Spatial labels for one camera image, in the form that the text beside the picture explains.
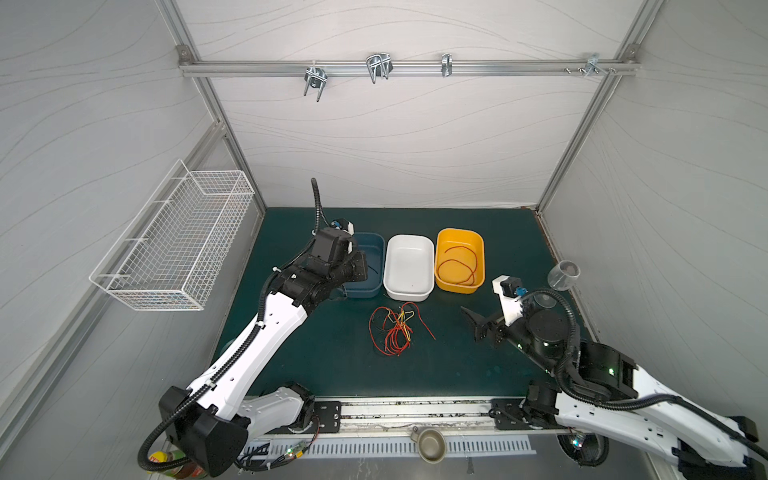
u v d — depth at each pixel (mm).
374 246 1043
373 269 952
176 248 690
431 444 699
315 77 793
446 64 779
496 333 564
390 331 842
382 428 729
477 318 575
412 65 780
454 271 1020
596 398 452
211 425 359
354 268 647
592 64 765
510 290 530
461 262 1043
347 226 672
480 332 578
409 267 1022
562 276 855
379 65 765
